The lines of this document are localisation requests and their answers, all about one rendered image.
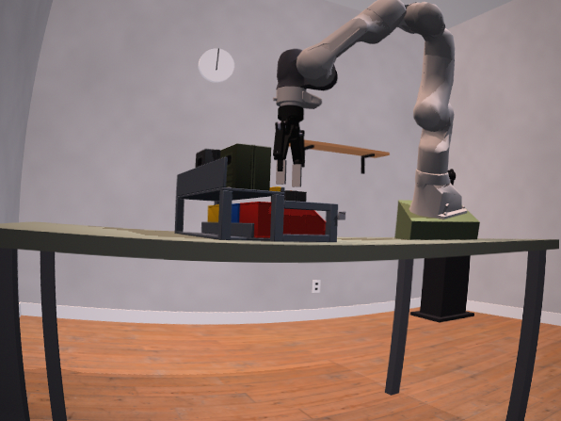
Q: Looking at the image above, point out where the blue open bin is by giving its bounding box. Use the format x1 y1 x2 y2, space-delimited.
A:
232 203 240 223

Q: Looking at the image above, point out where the yellow bin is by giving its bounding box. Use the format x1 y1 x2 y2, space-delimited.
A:
208 205 219 222

